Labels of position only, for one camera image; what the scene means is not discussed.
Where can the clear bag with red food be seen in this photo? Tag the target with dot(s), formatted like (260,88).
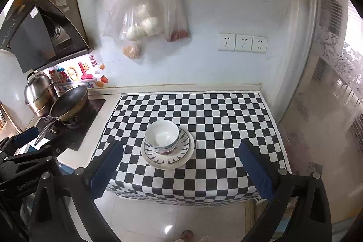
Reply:
(177,30)

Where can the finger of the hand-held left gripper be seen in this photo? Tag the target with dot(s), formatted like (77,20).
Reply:
(31,155)
(27,135)

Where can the white plate striped rim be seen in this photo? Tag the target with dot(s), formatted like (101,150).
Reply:
(183,150)

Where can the black range hood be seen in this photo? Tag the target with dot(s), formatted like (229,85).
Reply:
(34,40)

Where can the plain white plate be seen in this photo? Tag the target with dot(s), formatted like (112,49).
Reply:
(170,166)

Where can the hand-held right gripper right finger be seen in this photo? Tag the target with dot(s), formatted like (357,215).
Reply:
(256,171)

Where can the white wall socket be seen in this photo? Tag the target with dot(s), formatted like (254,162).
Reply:
(244,43)
(227,42)
(260,44)

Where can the black gas stove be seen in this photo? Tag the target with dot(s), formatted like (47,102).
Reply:
(82,125)

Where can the black white checkered cloth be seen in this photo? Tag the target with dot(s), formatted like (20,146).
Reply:
(221,128)

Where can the glass sliding door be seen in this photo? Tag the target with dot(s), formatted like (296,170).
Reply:
(312,131)

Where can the white bowl dark pattern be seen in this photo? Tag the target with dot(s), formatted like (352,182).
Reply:
(161,134)

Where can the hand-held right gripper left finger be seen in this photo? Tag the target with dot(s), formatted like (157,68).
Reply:
(105,168)

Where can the person's foot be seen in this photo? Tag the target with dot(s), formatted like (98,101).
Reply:
(187,235)

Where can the clear bag of white buns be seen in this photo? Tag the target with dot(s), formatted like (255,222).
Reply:
(141,23)

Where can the dark frying pan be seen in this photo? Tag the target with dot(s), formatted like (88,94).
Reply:
(71,101)

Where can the colourful wall stickers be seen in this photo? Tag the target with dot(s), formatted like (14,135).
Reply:
(85,72)

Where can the steel steamer pot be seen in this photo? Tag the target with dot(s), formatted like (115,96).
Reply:
(38,94)

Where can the blue base cabinet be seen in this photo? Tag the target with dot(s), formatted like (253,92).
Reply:
(67,167)

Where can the wooden board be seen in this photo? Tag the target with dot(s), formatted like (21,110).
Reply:
(4,120)

